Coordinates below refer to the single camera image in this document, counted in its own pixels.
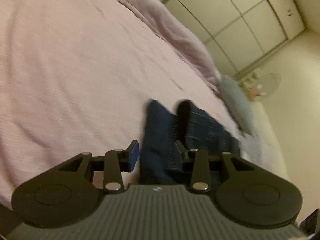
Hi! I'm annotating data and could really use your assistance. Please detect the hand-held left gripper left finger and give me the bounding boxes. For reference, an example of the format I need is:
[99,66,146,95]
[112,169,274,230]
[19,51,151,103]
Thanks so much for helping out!
[57,140,140,194]

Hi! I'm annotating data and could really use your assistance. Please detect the white cosmetics shelf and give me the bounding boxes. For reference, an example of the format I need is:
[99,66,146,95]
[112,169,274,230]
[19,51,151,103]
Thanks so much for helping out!
[239,72,267,102]

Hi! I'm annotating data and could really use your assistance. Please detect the grey pillow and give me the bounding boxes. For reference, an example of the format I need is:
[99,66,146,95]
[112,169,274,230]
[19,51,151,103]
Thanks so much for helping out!
[218,75,254,134]

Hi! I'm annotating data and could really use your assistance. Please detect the lilac duvet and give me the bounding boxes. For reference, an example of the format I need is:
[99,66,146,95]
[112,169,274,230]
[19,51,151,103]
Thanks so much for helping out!
[116,0,223,95]

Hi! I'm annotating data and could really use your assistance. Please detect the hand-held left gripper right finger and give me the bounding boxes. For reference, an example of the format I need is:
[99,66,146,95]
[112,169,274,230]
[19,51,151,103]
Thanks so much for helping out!
[174,140,258,193]

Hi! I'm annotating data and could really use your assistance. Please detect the cream wardrobe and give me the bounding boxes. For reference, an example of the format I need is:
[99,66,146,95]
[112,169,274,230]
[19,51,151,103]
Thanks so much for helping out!
[146,0,307,79]

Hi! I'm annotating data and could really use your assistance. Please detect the pink grey patterned bedspread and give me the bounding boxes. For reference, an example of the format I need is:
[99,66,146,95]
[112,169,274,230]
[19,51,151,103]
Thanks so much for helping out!
[0,0,241,206]

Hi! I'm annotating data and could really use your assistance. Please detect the dark navy jeans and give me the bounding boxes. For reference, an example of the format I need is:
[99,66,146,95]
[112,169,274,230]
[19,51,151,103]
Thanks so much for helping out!
[139,99,241,186]

